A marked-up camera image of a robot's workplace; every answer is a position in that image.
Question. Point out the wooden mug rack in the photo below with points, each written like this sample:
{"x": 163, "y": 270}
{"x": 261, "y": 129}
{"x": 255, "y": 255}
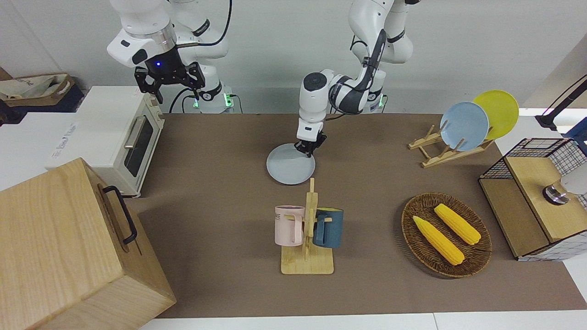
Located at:
{"x": 308, "y": 261}

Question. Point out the pink mug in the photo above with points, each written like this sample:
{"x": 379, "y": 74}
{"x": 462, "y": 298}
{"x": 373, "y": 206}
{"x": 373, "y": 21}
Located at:
{"x": 286, "y": 227}

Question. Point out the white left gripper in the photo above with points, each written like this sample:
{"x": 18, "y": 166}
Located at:
{"x": 309, "y": 128}

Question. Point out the brown table mat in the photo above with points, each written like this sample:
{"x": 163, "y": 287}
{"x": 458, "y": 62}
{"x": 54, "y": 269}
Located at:
{"x": 220, "y": 160}

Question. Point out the white toaster oven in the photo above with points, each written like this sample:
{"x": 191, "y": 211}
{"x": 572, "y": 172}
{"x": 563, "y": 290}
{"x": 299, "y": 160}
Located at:
{"x": 110, "y": 123}

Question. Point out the white device with metal tip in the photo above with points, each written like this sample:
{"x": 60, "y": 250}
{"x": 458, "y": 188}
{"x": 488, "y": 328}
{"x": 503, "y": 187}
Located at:
{"x": 573, "y": 183}

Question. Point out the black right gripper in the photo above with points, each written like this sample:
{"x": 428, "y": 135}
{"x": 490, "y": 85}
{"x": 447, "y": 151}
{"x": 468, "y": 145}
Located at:
{"x": 167, "y": 68}

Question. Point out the gray round plate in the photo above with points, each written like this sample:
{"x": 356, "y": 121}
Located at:
{"x": 286, "y": 167}

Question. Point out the beige tote bag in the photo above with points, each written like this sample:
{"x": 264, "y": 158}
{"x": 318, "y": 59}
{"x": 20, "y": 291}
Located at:
{"x": 32, "y": 89}

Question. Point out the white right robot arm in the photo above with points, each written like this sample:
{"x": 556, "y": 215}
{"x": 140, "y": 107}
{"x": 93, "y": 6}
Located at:
{"x": 151, "y": 27}

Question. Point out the yellow corn cob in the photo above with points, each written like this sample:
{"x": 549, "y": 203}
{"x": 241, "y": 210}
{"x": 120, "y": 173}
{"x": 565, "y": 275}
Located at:
{"x": 438, "y": 240}
{"x": 458, "y": 224}

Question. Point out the light blue plate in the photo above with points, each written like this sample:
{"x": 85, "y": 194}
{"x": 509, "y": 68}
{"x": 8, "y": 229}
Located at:
{"x": 465, "y": 126}

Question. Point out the wooden plate rack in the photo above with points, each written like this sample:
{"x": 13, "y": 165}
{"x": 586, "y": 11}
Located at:
{"x": 435, "y": 158}

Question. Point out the brown wicker basket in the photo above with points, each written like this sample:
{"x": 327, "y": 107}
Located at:
{"x": 424, "y": 256}

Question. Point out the light wooden box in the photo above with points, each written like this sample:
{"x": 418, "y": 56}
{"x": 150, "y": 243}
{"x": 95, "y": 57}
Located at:
{"x": 59, "y": 256}

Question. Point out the yellow plate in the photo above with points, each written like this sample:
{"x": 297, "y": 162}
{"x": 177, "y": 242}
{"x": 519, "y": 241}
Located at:
{"x": 502, "y": 110}

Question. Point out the dark blue mug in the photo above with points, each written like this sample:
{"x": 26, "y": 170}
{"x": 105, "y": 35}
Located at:
{"x": 330, "y": 229}

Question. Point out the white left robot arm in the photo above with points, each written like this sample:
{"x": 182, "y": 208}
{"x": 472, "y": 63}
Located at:
{"x": 371, "y": 27}

